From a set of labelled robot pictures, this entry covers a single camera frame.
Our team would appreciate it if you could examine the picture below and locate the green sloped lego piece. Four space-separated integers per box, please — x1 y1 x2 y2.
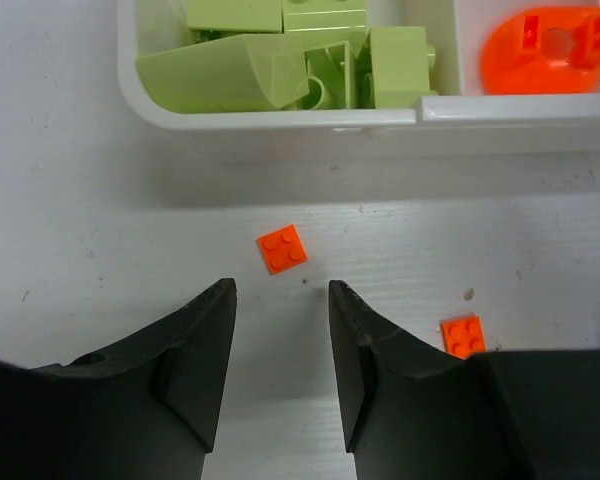
136 34 309 114

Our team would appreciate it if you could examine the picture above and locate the orange round lego piece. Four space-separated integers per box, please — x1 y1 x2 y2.
479 5 600 95

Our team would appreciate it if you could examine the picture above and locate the green lego brick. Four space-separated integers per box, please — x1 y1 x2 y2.
297 41 358 110
368 26 437 109
187 0 283 33

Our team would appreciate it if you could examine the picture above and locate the small orange lego plate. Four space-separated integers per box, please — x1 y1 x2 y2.
257 224 309 275

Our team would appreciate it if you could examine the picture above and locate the white three-compartment tray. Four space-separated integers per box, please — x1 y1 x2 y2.
117 1 600 157

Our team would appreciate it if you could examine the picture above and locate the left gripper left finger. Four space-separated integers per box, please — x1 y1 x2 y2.
0 278 237 479

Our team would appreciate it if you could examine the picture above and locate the green lego brick studded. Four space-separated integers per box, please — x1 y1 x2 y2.
282 0 367 32

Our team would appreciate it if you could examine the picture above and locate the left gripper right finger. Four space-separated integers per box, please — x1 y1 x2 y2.
329 280 600 479

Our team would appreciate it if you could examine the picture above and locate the green lego brick top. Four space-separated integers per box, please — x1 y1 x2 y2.
187 0 283 33

